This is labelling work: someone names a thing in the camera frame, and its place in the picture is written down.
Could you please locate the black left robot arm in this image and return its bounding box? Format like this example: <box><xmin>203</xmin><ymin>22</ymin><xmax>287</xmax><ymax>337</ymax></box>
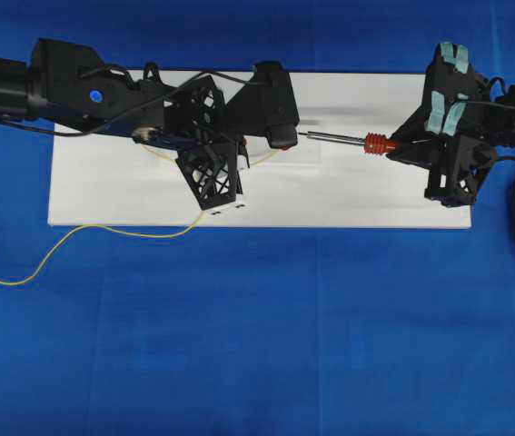
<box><xmin>0</xmin><ymin>39</ymin><xmax>243</xmax><ymax>211</ymax></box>

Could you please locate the blue table cloth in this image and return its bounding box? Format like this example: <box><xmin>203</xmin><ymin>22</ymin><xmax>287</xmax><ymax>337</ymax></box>
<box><xmin>0</xmin><ymin>1</ymin><xmax>515</xmax><ymax>435</ymax></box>

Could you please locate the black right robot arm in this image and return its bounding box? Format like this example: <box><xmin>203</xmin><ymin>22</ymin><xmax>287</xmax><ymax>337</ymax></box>
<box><xmin>386</xmin><ymin>42</ymin><xmax>515</xmax><ymax>207</ymax></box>

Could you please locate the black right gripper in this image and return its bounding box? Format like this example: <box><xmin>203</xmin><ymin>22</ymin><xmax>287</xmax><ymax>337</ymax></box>
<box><xmin>386</xmin><ymin>42</ymin><xmax>497</xmax><ymax>208</ymax></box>

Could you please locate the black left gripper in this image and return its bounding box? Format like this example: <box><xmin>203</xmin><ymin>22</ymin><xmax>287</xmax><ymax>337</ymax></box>
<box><xmin>163</xmin><ymin>74</ymin><xmax>247</xmax><ymax>210</ymax></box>

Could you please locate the small white raised plate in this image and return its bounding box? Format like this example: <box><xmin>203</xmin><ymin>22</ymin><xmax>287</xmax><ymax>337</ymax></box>
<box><xmin>238</xmin><ymin>134</ymin><xmax>322</xmax><ymax>171</ymax></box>

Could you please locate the large white base board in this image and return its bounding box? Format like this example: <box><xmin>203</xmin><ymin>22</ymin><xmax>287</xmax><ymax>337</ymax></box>
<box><xmin>47</xmin><ymin>73</ymin><xmax>471</xmax><ymax>229</ymax></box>

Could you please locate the red handled soldering iron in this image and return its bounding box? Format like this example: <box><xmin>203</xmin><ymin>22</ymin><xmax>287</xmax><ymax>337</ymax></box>
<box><xmin>299</xmin><ymin>131</ymin><xmax>400</xmax><ymax>155</ymax></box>

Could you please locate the yellow solder wire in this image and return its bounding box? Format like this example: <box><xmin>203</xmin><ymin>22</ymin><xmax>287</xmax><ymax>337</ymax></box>
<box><xmin>0</xmin><ymin>144</ymin><xmax>281</xmax><ymax>287</ymax></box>

